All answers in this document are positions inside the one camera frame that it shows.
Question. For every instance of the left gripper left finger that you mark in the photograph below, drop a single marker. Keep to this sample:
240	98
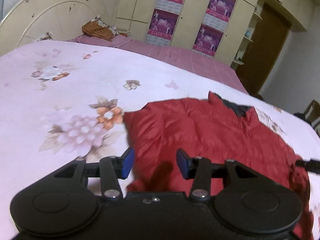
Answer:
111	169

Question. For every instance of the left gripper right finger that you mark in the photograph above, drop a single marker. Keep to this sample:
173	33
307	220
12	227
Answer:
198	169

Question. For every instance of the red puffer jacket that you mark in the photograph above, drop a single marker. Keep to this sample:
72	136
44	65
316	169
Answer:
215	129

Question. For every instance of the wooden chair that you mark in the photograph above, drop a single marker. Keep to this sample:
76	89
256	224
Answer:
311	113

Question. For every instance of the floral white bed quilt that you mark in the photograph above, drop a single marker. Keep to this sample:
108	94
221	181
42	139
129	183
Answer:
66	101

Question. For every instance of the pink bed sheet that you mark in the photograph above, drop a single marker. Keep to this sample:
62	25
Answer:
188	60

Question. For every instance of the open corner shelf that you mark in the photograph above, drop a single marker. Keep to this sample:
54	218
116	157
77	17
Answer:
246	41

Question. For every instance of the lower right purple poster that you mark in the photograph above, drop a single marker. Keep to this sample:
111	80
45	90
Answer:
207	40

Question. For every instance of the brown wooden door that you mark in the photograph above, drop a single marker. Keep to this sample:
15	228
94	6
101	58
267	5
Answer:
260	56

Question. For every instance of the lower left purple poster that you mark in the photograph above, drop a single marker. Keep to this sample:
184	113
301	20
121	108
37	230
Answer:
161	28

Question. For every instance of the cream wardrobe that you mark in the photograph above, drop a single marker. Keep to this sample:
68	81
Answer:
135	16

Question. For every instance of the upper right purple poster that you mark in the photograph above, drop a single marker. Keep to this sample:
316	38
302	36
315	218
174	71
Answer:
218	14

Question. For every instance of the cream round headboard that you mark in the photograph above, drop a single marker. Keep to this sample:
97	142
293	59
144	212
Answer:
34	20

